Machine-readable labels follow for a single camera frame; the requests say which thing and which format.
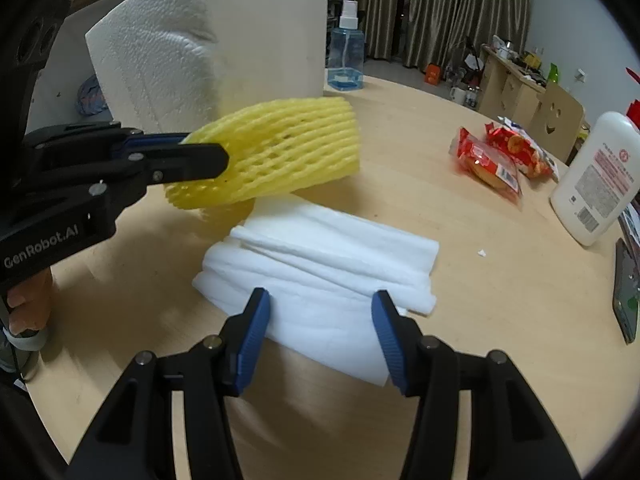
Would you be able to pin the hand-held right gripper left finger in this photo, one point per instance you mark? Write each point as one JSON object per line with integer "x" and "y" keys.
{"x": 252, "y": 340}

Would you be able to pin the white foam box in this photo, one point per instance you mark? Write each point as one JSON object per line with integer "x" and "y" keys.
{"x": 165, "y": 45}

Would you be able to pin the yellow foam fruit net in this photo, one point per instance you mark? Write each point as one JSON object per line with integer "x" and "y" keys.
{"x": 290, "y": 150}

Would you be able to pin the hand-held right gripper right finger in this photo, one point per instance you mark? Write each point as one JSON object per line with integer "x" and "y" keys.
{"x": 392, "y": 345}

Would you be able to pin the clear blue spray bottle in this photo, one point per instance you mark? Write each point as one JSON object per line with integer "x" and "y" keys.
{"x": 345, "y": 55}

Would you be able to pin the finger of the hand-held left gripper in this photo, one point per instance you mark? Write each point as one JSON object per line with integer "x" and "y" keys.
{"x": 75, "y": 142}
{"x": 190, "y": 162}

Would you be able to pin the blue plaid quilt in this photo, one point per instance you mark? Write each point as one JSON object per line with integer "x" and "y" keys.
{"x": 90, "y": 97}

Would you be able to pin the light wooden desk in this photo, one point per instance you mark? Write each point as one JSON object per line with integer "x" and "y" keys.
{"x": 505, "y": 90}

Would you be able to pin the wooden chair with smile cutout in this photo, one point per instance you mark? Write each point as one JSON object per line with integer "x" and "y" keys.
{"x": 557, "y": 120}

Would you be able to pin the person's left hand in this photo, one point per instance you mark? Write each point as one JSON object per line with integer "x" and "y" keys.
{"x": 32, "y": 300}

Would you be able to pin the white foam sheet stack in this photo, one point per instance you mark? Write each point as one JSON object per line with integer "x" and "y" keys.
{"x": 325, "y": 270}

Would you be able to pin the black smartphone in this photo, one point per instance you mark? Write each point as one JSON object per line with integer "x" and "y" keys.
{"x": 626, "y": 295}

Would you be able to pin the beige curtain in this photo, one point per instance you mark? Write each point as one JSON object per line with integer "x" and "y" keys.
{"x": 382, "y": 5}
{"x": 470, "y": 5}

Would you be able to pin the green bottle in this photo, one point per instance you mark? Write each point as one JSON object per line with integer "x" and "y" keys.
{"x": 555, "y": 74}

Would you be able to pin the orange box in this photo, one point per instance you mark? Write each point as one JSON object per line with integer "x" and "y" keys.
{"x": 433, "y": 73}

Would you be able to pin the white lotion bottle red pump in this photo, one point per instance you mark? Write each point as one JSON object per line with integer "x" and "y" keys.
{"x": 595, "y": 185}

